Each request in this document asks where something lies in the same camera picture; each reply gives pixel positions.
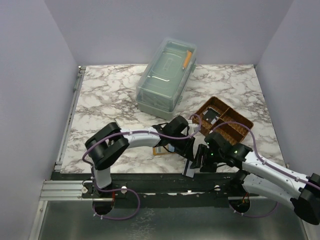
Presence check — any tan card holder wallet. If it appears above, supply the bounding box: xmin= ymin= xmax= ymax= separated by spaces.
xmin=152 ymin=144 xmax=175 ymax=156

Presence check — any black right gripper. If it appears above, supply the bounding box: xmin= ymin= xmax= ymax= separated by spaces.
xmin=190 ymin=143 xmax=224 ymax=173

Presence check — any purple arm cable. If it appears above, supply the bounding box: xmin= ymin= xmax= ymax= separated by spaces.
xmin=209 ymin=121 xmax=320 ymax=218
xmin=81 ymin=113 xmax=203 ymax=221

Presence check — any silver credit card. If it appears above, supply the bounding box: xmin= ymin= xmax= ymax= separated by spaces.
xmin=182 ymin=160 xmax=195 ymax=178

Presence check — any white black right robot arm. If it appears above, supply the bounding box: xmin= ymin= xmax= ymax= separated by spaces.
xmin=190 ymin=132 xmax=320 ymax=225

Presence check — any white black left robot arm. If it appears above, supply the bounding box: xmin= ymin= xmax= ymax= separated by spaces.
xmin=82 ymin=115 xmax=196 ymax=198

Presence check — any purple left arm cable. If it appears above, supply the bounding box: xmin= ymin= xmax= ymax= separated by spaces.
xmin=81 ymin=113 xmax=203 ymax=221

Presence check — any clear plastic storage box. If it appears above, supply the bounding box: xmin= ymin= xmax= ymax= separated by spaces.
xmin=135 ymin=38 xmax=197 ymax=120

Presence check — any grey credit card stack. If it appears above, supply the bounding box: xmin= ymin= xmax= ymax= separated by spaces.
xmin=203 ymin=107 xmax=220 ymax=125

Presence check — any orange utility knife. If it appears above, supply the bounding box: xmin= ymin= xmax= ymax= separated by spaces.
xmin=182 ymin=50 xmax=193 ymax=69

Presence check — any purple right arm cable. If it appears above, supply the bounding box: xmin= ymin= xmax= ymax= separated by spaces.
xmin=209 ymin=121 xmax=320 ymax=218

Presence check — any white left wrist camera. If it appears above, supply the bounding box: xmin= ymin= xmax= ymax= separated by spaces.
xmin=186 ymin=123 xmax=199 ymax=135

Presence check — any brown woven divided basket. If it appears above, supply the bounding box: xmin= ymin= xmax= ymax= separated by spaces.
xmin=192 ymin=96 xmax=254 ymax=145

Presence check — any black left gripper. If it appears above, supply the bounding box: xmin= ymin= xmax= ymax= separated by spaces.
xmin=169 ymin=132 xmax=195 ymax=161

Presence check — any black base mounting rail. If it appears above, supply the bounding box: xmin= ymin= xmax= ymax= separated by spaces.
xmin=40 ymin=172 xmax=256 ymax=212

